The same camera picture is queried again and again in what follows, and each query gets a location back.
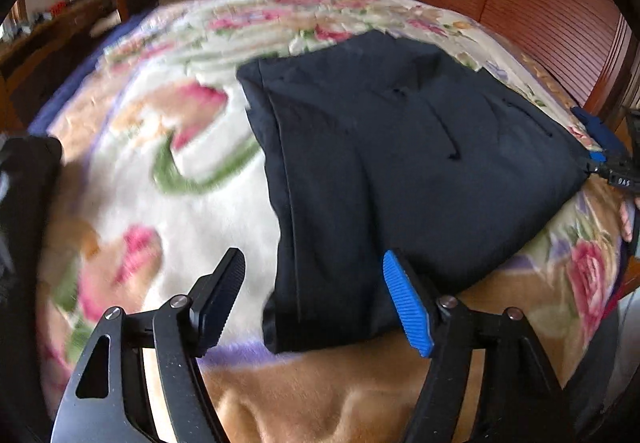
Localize blue bed sheet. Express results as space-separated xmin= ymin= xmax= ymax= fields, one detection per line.
xmin=27 ymin=15 xmax=151 ymax=136

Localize black pants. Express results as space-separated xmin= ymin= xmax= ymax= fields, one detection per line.
xmin=236 ymin=30 xmax=591 ymax=355

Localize dark crumpled garment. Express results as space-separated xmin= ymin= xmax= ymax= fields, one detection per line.
xmin=0 ymin=135 xmax=63 ymax=424

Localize long wooden dresser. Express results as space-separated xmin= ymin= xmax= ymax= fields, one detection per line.
xmin=0 ymin=0 xmax=121 ymax=128

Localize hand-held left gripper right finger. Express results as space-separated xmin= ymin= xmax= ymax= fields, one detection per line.
xmin=382 ymin=249 xmax=581 ymax=443

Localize wooden wardrobe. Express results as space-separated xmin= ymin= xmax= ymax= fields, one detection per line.
xmin=395 ymin=0 xmax=640 ymax=124

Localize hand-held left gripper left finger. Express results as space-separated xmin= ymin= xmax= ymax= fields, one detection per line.
xmin=50 ymin=247 xmax=247 ymax=443

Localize floral blanket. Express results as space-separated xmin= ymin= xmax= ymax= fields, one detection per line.
xmin=35 ymin=0 xmax=638 ymax=443

